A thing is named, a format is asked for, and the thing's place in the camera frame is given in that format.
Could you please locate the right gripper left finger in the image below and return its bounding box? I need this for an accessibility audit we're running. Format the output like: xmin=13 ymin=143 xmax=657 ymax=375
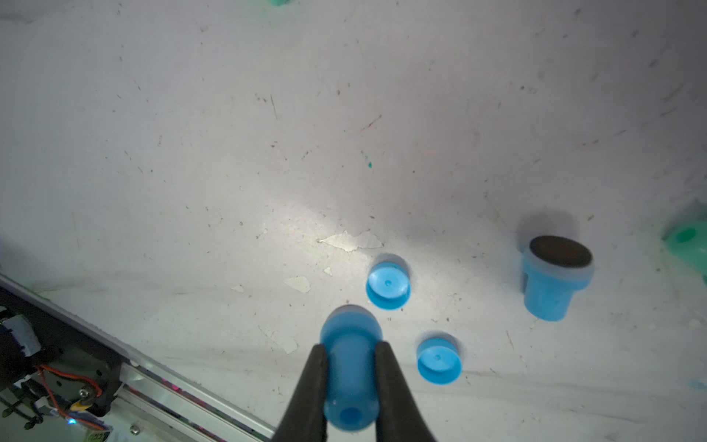
xmin=271 ymin=344 xmax=329 ymax=442

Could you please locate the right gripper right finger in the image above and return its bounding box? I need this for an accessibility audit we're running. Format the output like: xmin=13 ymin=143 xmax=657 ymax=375
xmin=375 ymin=341 xmax=436 ymax=442

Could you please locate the blue cap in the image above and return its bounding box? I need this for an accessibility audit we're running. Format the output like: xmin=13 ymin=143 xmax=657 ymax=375
xmin=366 ymin=262 xmax=412 ymax=311
xmin=416 ymin=338 xmax=463 ymax=385

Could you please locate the blue stamp cluster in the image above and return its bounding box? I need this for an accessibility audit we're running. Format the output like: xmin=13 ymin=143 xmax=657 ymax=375
xmin=320 ymin=305 xmax=382 ymax=432

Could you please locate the green stamp lying center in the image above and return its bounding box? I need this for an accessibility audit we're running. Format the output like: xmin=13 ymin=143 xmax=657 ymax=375
xmin=664 ymin=220 xmax=706 ymax=280

